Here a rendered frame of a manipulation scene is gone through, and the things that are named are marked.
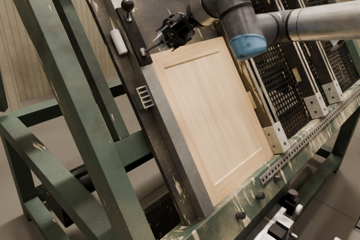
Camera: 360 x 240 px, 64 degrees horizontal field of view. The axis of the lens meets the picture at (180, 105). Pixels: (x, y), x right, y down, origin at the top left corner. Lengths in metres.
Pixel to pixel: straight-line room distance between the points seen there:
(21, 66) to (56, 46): 2.90
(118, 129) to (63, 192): 0.44
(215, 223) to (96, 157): 0.45
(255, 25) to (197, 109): 0.48
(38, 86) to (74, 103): 3.09
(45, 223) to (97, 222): 0.91
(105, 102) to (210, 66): 0.46
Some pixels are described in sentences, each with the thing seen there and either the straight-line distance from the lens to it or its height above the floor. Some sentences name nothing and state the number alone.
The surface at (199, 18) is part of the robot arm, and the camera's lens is 0.72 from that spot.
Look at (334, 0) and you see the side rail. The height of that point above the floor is 1.39.
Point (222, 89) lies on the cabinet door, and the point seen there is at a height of 1.17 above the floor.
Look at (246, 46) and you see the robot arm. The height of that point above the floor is 1.48.
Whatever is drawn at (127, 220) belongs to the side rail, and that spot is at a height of 1.02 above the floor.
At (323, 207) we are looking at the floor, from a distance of 2.54.
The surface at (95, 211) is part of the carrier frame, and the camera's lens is 1.17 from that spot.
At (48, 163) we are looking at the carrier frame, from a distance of 1.43.
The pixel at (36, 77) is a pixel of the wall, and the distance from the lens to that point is 3.83.
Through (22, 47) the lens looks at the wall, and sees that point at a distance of 3.68.
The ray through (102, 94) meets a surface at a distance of 0.94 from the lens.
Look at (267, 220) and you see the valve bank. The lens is 1.26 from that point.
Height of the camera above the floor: 1.65
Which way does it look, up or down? 28 degrees down
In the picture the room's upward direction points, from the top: 3 degrees clockwise
